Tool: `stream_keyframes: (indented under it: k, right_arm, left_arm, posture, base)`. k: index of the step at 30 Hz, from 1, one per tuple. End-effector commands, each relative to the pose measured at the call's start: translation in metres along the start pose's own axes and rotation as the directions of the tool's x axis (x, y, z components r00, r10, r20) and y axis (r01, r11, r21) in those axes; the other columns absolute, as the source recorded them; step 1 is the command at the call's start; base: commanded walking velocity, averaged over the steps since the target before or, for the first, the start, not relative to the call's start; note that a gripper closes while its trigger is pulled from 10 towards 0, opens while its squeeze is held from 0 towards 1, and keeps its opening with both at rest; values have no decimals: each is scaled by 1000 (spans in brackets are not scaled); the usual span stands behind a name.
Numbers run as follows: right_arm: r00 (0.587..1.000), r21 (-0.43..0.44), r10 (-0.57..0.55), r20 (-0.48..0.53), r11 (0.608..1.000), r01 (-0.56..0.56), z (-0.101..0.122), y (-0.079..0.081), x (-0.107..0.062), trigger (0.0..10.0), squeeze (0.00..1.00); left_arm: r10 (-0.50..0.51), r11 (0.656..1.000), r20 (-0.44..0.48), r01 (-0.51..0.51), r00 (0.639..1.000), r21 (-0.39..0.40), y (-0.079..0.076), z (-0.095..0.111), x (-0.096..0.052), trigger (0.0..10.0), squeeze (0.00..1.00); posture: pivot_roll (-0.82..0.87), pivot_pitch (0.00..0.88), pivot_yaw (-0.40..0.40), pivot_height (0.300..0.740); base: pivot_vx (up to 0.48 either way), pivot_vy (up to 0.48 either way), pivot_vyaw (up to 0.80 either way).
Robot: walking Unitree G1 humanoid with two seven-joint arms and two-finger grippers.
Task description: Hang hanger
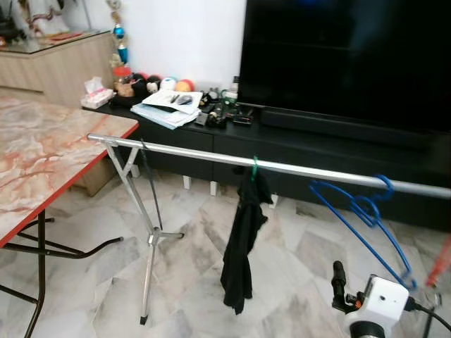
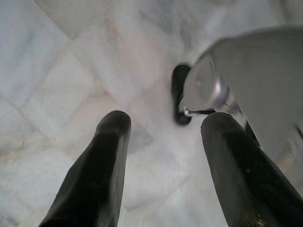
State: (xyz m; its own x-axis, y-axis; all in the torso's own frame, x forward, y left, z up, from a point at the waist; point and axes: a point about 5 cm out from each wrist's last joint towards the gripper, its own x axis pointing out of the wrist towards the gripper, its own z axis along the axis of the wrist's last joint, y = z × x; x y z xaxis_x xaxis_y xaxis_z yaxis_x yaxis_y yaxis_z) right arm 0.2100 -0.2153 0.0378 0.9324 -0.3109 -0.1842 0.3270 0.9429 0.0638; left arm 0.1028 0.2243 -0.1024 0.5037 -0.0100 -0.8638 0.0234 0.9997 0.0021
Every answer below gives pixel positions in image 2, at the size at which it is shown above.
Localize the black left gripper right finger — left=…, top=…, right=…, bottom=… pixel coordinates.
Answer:
left=200, top=111, right=303, bottom=227

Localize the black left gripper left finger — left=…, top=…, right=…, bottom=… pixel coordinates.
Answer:
left=39, top=110, right=132, bottom=227

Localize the black robot left foot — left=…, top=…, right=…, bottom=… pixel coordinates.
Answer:
left=171, top=62, right=193, bottom=125

